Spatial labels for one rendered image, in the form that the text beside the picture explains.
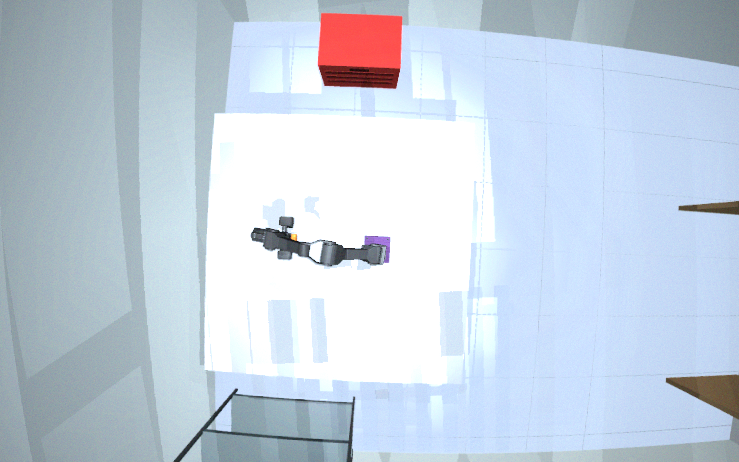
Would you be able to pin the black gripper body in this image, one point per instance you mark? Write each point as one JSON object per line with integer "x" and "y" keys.
{"x": 285, "y": 221}

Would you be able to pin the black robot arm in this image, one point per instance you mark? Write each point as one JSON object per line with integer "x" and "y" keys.
{"x": 331, "y": 253}

